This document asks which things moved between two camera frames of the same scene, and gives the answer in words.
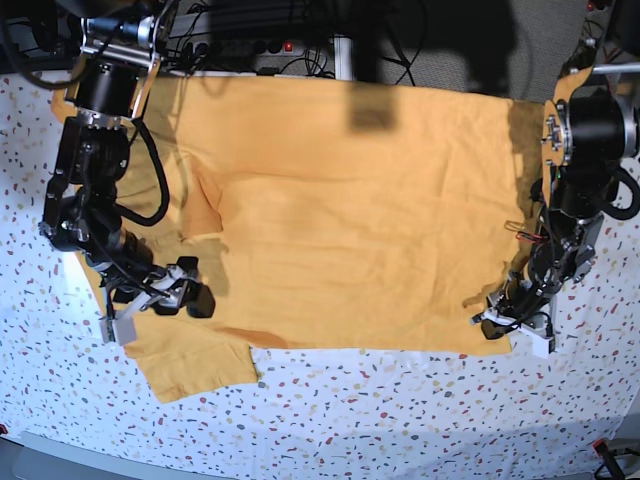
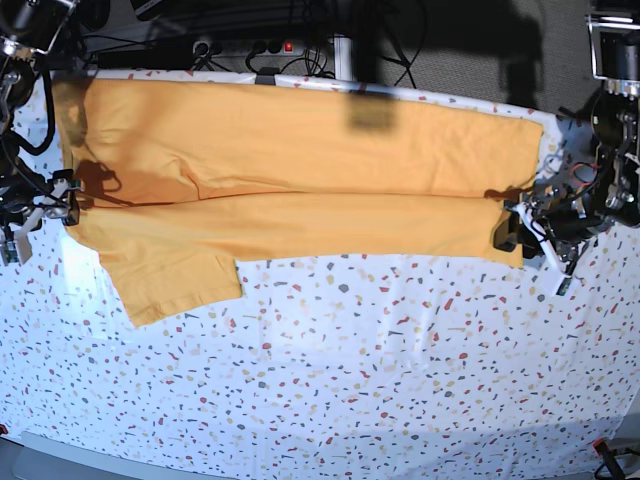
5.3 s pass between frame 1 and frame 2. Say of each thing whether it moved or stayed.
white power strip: stayed
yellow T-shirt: moved
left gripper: moved
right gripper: moved
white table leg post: stayed
